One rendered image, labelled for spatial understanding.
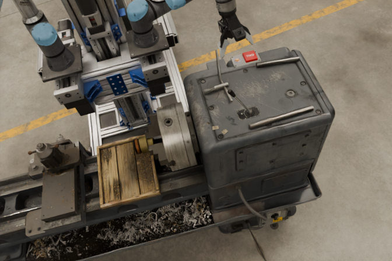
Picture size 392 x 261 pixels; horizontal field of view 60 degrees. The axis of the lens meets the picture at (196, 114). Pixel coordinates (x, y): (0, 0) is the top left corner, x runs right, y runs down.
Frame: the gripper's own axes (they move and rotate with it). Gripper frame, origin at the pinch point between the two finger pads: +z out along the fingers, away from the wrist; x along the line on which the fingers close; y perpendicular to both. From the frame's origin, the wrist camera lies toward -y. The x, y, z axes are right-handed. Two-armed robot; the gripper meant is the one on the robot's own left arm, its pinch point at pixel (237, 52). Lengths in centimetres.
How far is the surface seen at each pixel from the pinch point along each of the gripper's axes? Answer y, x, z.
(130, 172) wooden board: 8, 68, 48
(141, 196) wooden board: -8, 67, 50
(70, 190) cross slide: 5, 97, 38
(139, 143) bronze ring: 2, 56, 26
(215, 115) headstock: -11.5, 19.8, 17.5
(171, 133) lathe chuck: -8.4, 40.4, 18.9
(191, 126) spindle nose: -5.4, 30.6, 23.1
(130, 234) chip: -5, 84, 80
